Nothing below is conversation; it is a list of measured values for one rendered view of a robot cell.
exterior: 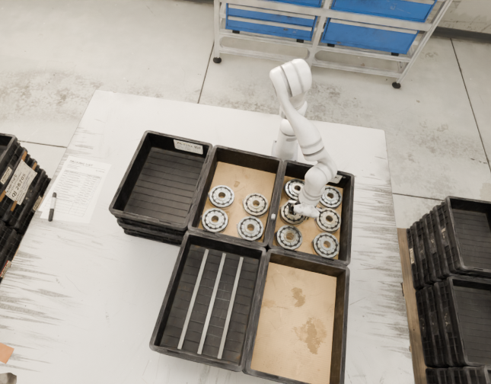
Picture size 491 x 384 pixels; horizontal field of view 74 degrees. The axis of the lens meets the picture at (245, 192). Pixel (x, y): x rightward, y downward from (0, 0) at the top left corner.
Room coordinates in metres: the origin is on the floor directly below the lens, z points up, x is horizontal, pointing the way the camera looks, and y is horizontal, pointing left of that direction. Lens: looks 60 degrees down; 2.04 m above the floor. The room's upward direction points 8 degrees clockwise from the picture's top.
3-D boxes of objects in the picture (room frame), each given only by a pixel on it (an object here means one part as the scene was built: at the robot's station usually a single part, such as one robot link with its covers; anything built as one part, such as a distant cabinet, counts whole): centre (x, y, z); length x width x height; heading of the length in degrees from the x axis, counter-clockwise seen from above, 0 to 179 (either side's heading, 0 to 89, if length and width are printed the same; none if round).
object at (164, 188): (0.65, 0.32, 0.87); 0.40 x 0.30 x 0.11; 175
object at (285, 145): (0.97, -0.16, 0.85); 0.09 x 0.09 x 0.17; 82
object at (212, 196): (0.63, 0.09, 0.86); 0.10 x 0.10 x 0.01
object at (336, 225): (0.60, -0.35, 0.86); 0.10 x 0.10 x 0.01
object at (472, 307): (0.38, -1.22, 0.31); 0.40 x 0.30 x 0.34; 0
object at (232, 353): (0.23, 0.06, 0.87); 0.40 x 0.30 x 0.11; 175
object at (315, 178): (0.60, -0.23, 1.12); 0.09 x 0.07 x 0.15; 139
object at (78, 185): (0.65, 0.76, 0.70); 0.33 x 0.23 x 0.01; 0
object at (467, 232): (0.78, -1.21, 0.37); 0.40 x 0.30 x 0.45; 0
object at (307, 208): (0.58, -0.23, 1.02); 0.11 x 0.09 x 0.06; 171
